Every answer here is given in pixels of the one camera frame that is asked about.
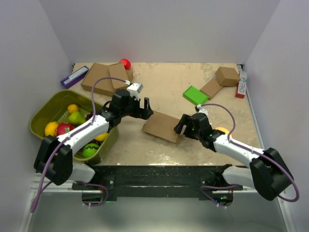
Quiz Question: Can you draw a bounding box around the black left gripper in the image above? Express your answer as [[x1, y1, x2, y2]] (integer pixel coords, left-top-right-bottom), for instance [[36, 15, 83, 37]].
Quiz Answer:
[[120, 95, 153, 120]]

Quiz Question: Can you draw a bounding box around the brown cardboard box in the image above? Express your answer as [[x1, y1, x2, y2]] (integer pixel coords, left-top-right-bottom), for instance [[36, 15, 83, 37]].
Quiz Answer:
[[142, 111, 181, 143]]

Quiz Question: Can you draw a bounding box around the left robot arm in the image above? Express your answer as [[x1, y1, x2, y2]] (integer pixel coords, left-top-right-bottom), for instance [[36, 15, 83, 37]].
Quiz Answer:
[[34, 89, 153, 189]]

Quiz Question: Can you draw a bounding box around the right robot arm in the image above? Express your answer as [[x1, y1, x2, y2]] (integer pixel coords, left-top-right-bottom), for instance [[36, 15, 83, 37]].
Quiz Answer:
[[174, 104, 299, 202]]

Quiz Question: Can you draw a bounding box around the green paper box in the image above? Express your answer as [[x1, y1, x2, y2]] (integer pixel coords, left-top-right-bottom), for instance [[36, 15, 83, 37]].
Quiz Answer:
[[183, 86, 209, 106]]

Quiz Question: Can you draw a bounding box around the flat small brown box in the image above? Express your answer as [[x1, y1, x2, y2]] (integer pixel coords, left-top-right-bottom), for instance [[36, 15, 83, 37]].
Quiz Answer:
[[200, 78, 223, 99]]

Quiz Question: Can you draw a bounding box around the large flat brown box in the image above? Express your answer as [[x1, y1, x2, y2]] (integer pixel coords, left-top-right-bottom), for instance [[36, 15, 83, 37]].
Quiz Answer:
[[81, 62, 134, 97]]

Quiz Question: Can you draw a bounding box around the medium brown box on top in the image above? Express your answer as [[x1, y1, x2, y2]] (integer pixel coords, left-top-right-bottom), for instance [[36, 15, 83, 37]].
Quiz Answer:
[[108, 63, 133, 90]]

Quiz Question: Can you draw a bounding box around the small brown cube box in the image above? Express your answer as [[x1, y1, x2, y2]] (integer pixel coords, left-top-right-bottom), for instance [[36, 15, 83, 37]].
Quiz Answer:
[[215, 66, 240, 87]]

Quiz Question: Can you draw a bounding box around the red white toothpaste box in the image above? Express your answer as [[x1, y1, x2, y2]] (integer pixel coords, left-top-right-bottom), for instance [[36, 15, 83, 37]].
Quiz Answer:
[[235, 71, 247, 99]]

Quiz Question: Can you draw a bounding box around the purple toothpaste box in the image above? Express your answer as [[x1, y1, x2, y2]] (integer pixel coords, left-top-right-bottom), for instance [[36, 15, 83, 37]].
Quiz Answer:
[[60, 66, 89, 89]]

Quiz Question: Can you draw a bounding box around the orange round disc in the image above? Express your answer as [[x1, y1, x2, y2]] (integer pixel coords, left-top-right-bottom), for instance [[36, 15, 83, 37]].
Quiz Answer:
[[215, 127, 230, 136]]

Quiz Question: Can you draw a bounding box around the red apple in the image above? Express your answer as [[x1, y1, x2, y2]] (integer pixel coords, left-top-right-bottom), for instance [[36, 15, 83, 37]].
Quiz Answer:
[[120, 58, 131, 70]]

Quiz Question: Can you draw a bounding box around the yellow mango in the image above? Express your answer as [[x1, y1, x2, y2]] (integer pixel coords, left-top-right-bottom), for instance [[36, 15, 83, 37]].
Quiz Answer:
[[95, 132, 109, 142]]

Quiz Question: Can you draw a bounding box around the purple grapes bunch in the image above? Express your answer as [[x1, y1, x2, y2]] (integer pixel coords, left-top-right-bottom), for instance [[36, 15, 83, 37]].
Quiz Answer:
[[85, 112, 101, 146]]

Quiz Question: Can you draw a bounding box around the green striped ball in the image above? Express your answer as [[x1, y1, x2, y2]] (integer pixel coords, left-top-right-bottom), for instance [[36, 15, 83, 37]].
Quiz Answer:
[[83, 143, 99, 159]]

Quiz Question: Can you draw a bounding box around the green pear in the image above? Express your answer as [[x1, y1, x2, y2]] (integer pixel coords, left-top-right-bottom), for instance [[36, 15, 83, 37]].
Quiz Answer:
[[68, 111, 86, 126]]

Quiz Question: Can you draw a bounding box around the small orange fruit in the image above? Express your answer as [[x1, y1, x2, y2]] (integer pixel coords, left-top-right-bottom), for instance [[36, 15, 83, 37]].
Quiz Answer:
[[67, 104, 79, 115]]

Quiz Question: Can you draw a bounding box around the red dragon fruit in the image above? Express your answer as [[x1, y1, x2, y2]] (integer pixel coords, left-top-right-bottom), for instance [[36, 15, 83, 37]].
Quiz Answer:
[[56, 122, 74, 137]]

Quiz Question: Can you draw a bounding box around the olive green plastic bin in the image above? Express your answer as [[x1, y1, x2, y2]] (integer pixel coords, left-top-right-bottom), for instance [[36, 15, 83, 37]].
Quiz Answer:
[[29, 90, 119, 165]]

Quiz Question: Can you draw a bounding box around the yellow lemon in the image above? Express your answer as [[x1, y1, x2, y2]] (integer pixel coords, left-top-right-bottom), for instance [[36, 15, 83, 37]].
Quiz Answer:
[[44, 121, 58, 137]]

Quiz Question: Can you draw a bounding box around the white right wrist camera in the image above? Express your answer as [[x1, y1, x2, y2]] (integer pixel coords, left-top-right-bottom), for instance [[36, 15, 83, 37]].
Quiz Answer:
[[195, 104, 208, 116]]

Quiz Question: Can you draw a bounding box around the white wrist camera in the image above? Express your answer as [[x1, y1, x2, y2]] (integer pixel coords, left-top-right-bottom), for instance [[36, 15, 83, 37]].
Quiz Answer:
[[127, 82, 143, 101], [195, 104, 208, 116]]

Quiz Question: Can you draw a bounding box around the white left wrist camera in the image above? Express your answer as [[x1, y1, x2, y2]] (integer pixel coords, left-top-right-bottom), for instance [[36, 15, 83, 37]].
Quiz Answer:
[[127, 82, 143, 101]]

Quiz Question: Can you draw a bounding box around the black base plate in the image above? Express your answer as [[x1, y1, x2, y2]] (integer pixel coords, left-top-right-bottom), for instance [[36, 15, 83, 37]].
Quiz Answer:
[[72, 164, 229, 201]]

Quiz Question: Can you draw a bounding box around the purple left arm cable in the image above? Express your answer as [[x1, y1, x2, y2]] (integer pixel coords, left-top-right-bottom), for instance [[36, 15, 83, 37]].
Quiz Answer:
[[30, 77, 130, 213]]

